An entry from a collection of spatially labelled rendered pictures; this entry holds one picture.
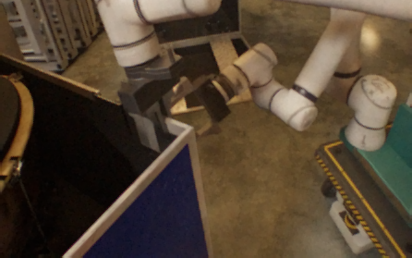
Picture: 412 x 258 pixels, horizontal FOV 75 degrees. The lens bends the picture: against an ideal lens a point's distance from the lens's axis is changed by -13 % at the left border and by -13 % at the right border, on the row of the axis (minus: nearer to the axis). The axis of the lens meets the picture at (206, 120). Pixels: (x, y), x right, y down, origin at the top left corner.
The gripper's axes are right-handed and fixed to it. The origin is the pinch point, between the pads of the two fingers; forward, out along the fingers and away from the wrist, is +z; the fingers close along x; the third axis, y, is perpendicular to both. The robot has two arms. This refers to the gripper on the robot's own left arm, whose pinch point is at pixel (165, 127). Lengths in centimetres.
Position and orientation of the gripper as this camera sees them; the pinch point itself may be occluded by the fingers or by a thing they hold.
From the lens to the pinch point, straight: 68.6
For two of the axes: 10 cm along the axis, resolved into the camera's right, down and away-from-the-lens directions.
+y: -8.1, -1.7, 5.6
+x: -5.4, 5.8, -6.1
